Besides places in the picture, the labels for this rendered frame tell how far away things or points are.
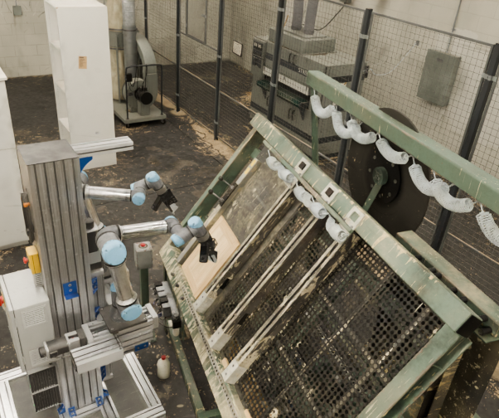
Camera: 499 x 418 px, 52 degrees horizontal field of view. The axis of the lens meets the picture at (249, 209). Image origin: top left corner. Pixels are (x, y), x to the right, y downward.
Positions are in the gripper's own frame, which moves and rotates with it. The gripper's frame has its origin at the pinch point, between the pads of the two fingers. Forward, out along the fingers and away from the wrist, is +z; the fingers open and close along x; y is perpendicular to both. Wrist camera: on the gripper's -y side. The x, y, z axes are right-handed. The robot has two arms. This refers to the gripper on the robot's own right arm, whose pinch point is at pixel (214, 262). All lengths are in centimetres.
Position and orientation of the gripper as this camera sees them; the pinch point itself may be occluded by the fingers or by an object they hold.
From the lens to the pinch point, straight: 302.6
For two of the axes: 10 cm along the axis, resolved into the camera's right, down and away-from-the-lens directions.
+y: 2.0, -7.4, 6.5
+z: 2.9, 6.7, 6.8
